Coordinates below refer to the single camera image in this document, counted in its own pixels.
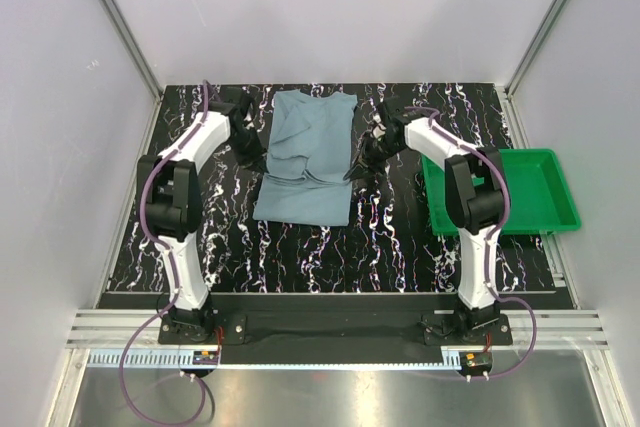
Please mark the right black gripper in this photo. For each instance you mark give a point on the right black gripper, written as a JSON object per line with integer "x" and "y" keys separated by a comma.
{"x": 361, "y": 169}

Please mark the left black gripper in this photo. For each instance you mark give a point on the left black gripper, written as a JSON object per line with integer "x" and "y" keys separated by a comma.
{"x": 254, "y": 159}

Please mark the blue-grey t shirt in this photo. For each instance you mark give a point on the blue-grey t shirt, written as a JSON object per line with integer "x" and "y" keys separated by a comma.
{"x": 308, "y": 155}

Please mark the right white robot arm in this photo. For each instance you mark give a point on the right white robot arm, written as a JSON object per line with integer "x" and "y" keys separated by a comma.
{"x": 477, "y": 201}

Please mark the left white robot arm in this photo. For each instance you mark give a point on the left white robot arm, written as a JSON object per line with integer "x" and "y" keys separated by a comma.
{"x": 171, "y": 209}

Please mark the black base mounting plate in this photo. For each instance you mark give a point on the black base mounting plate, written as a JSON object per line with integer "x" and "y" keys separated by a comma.
{"x": 432, "y": 318}

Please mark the green plastic tray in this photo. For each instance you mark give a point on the green plastic tray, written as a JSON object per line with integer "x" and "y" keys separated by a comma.
{"x": 541, "y": 201}

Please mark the aluminium cross rail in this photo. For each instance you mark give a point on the aluminium cross rail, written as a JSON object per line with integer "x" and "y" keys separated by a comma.
{"x": 548, "y": 330}

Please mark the left aluminium frame post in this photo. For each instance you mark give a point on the left aluminium frame post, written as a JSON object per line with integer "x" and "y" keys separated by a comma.
{"x": 130, "y": 44}

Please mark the aluminium frame post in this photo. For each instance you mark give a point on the aluminium frame post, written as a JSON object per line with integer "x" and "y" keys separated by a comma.
{"x": 535, "y": 46}
{"x": 130, "y": 44}

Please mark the grey slotted cable duct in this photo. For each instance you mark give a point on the grey slotted cable duct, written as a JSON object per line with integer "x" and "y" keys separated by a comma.
{"x": 235, "y": 358}

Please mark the right aluminium frame post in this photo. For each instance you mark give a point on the right aluminium frame post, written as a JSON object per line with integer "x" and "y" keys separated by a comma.
{"x": 535, "y": 46}

